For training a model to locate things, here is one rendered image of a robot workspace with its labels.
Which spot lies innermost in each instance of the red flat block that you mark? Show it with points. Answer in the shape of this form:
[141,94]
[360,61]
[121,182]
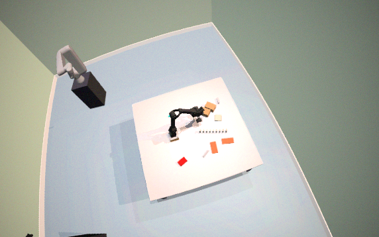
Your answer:
[182,161]

